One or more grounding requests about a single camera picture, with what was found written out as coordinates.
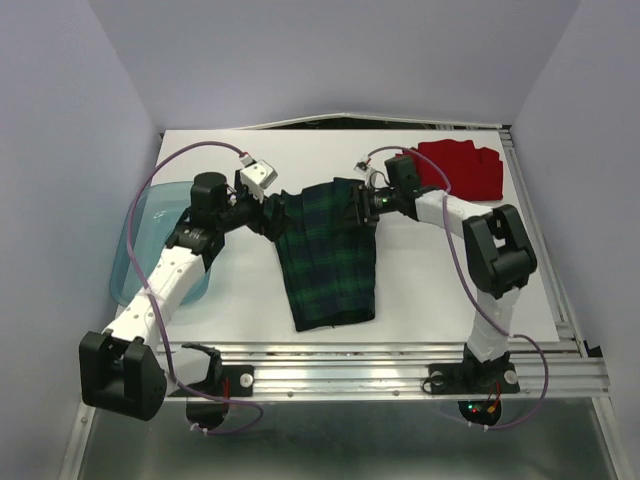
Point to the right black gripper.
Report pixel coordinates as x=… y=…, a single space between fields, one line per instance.
x=362 y=206

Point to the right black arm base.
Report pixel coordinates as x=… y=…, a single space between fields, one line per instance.
x=481 y=383

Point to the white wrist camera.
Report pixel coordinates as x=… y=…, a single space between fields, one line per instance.
x=369 y=173
x=257 y=176

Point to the aluminium mounting rail frame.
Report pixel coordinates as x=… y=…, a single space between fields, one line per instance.
x=346 y=401

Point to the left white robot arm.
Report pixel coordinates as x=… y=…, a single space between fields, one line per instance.
x=119 y=368

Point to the folded red skirt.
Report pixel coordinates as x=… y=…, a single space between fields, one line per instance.
x=476 y=173

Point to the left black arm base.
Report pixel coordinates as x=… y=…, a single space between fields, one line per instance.
x=216 y=388

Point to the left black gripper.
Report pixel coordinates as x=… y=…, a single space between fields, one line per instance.
x=271 y=228

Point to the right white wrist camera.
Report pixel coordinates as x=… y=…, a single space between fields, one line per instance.
x=369 y=173

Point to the blue transparent plastic bin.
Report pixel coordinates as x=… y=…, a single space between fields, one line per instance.
x=158 y=210

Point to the green plaid skirt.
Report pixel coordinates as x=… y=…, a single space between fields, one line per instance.
x=328 y=270

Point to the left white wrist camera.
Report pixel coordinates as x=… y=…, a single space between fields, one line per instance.
x=257 y=176

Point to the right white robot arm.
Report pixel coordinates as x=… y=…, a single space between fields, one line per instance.
x=499 y=260

